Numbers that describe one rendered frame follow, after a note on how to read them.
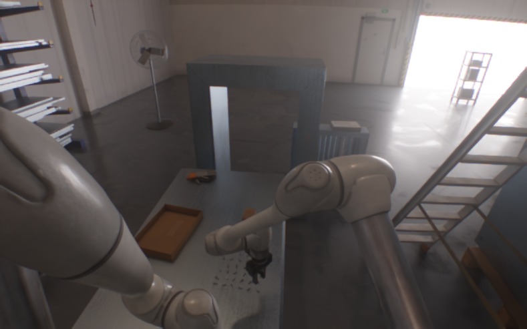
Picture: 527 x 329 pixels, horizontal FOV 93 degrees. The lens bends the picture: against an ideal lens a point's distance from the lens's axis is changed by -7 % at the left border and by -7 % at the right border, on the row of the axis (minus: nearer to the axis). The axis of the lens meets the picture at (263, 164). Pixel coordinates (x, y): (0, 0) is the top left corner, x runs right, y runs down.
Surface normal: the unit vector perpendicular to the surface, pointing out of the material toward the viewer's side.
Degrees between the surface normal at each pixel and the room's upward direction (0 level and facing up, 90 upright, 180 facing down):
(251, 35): 90
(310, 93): 90
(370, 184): 43
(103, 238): 96
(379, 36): 90
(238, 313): 0
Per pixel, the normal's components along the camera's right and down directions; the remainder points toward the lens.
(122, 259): 0.94, 0.30
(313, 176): 0.05, -0.40
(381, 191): 0.35, -0.34
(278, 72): -0.14, 0.47
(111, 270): 0.75, 0.55
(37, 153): 0.90, -0.36
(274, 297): 0.02, -0.88
